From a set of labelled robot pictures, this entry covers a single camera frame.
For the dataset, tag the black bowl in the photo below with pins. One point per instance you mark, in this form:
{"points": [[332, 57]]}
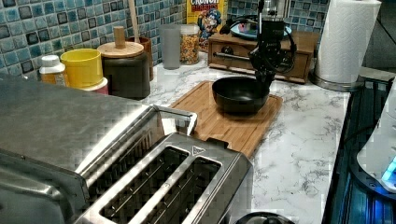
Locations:
{"points": [[240, 95]]}

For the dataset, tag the yellow cereal box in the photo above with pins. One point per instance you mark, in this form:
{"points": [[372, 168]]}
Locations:
{"points": [[208, 15]]}

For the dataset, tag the silver toaster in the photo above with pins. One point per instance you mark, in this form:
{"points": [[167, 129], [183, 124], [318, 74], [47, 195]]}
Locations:
{"points": [[180, 180]]}

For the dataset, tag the white paper towel roll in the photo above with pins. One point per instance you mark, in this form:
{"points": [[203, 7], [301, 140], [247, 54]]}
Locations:
{"points": [[343, 43]]}

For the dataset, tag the yellow cup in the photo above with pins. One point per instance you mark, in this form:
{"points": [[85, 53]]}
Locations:
{"points": [[83, 67]]}

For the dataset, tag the white capped spice bottle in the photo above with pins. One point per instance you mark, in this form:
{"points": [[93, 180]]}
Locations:
{"points": [[52, 71]]}

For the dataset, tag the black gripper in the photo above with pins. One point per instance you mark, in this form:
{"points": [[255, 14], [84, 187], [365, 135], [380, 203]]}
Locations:
{"points": [[268, 58]]}

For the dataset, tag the wooden drawer box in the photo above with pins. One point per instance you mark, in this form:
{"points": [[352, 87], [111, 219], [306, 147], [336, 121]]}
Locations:
{"points": [[229, 52]]}

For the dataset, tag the frosted plastic cup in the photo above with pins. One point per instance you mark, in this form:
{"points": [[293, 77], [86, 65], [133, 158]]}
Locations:
{"points": [[170, 45]]}

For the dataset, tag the wooden cutting board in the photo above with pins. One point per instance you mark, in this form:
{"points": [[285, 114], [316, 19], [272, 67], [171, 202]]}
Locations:
{"points": [[242, 133]]}

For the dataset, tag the brown wooden utensil holder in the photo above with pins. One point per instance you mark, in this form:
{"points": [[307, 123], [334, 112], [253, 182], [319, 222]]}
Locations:
{"points": [[148, 53]]}

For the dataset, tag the light blue plate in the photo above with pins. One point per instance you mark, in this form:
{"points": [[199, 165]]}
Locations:
{"points": [[246, 30]]}

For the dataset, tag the black canister with wooden lid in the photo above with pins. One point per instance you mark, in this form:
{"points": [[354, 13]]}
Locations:
{"points": [[126, 67]]}

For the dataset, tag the cereal jar with clear lid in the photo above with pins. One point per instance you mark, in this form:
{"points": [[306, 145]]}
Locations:
{"points": [[189, 44]]}

